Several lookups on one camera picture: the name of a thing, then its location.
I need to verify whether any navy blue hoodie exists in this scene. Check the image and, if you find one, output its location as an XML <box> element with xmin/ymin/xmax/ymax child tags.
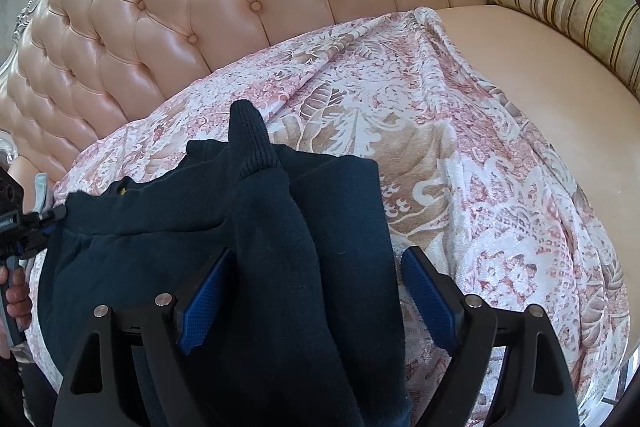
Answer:
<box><xmin>37</xmin><ymin>99</ymin><xmax>414</xmax><ymax>427</ymax></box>

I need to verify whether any person's dark clothing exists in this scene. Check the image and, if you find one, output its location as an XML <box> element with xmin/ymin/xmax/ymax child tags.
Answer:
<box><xmin>0</xmin><ymin>354</ymin><xmax>58</xmax><ymax>427</ymax></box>

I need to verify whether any pink floral blanket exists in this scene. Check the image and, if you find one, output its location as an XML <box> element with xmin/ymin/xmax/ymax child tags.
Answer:
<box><xmin>25</xmin><ymin>7</ymin><xmax>632</xmax><ymax>427</ymax></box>

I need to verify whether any person's left hand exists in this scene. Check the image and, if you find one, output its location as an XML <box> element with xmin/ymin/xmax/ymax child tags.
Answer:
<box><xmin>0</xmin><ymin>264</ymin><xmax>34</xmax><ymax>349</ymax></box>

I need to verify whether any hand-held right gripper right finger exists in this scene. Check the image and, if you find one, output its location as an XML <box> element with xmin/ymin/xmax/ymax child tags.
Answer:
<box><xmin>400</xmin><ymin>246</ymin><xmax>582</xmax><ymax>427</ymax></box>

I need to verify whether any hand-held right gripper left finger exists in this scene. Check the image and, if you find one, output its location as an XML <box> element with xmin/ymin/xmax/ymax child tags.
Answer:
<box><xmin>52</xmin><ymin>247</ymin><xmax>236</xmax><ymax>427</ymax></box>

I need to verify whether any striped beige cushion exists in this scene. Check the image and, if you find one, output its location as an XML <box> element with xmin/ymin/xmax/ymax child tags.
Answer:
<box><xmin>487</xmin><ymin>0</ymin><xmax>640</xmax><ymax>102</ymax></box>

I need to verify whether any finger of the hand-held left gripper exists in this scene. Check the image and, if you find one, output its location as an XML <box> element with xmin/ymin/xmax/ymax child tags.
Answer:
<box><xmin>15</xmin><ymin>227</ymin><xmax>57</xmax><ymax>259</ymax></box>
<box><xmin>22</xmin><ymin>205</ymin><xmax>69</xmax><ymax>229</ymax></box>

